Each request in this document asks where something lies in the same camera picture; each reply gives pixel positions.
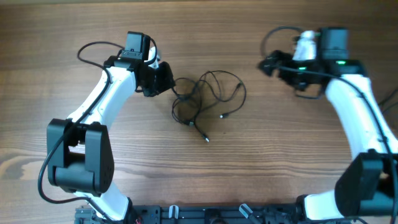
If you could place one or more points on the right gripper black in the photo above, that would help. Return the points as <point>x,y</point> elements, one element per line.
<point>280,68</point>

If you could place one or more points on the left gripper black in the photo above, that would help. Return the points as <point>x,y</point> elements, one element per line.
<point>166,80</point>

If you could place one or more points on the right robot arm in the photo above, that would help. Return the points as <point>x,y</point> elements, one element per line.
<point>368,187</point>

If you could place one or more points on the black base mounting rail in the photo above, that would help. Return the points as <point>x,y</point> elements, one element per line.
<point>273,213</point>

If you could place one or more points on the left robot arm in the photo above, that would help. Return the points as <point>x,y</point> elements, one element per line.
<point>79,164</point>

